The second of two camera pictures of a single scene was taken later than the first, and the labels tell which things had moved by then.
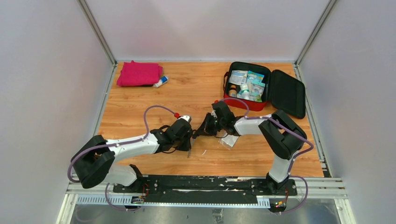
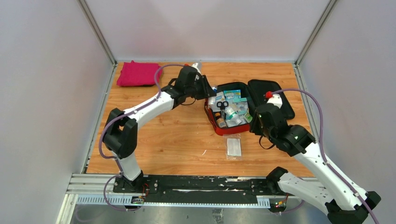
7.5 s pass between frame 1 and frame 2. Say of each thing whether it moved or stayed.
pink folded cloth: stayed
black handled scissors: moved
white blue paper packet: moved
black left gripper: moved
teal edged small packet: moved
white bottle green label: moved
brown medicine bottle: moved
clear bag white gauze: moved
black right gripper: moved
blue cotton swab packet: moved
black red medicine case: moved
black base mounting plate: stayed
